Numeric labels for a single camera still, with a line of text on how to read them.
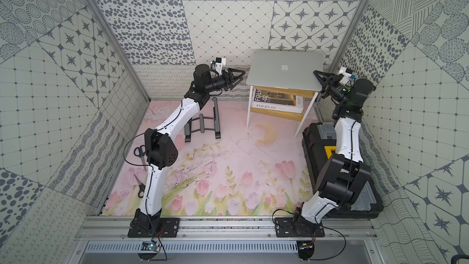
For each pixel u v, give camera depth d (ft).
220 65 2.61
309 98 2.57
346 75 2.24
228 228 2.46
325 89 2.20
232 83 2.45
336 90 2.13
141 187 2.76
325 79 2.21
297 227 2.26
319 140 2.70
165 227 2.41
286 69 2.49
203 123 3.42
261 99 3.13
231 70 2.49
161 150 1.90
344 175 1.57
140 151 3.14
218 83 2.46
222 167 2.99
